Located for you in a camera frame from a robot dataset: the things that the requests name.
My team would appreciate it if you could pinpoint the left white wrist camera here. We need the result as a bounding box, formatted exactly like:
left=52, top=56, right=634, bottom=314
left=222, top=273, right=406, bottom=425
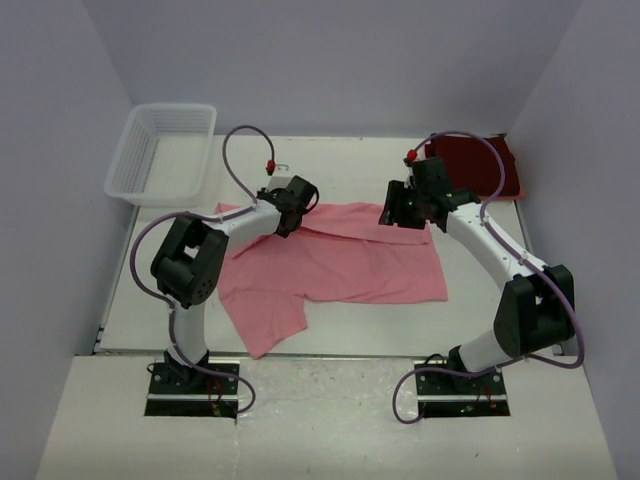
left=265, top=160, right=292, bottom=191

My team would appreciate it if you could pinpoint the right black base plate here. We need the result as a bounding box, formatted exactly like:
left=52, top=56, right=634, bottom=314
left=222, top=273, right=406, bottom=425
left=415, top=371, right=511, bottom=419

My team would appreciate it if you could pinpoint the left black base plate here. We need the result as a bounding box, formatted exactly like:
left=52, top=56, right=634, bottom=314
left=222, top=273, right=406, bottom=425
left=144, top=361, right=239, bottom=420

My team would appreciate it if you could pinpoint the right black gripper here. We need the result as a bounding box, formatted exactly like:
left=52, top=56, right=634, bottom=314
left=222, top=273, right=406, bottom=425
left=379, top=181, right=429, bottom=231

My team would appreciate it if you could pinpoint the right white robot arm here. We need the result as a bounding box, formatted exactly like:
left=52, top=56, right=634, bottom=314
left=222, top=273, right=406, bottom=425
left=379, top=157, right=577, bottom=393

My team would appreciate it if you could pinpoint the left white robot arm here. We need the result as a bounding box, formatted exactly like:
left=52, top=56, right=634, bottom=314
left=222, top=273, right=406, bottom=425
left=150, top=176, right=319, bottom=393

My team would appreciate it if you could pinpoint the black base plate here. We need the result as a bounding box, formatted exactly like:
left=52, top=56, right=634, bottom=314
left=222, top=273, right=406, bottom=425
left=144, top=361, right=239, bottom=420
left=415, top=371, right=511, bottom=419

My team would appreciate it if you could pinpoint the white plastic basket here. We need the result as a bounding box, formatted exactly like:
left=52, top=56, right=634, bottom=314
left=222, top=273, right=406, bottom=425
left=104, top=103, right=217, bottom=208

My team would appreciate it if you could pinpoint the pink t shirt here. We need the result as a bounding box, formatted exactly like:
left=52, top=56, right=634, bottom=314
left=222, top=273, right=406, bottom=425
left=217, top=203, right=448, bottom=358

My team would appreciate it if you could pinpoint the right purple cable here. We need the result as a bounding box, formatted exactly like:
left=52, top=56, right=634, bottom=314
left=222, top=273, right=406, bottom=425
left=392, top=131, right=587, bottom=425

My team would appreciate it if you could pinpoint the folded dark red shirt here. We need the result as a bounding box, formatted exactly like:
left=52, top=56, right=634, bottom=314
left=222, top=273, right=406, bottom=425
left=423, top=136, right=522, bottom=195

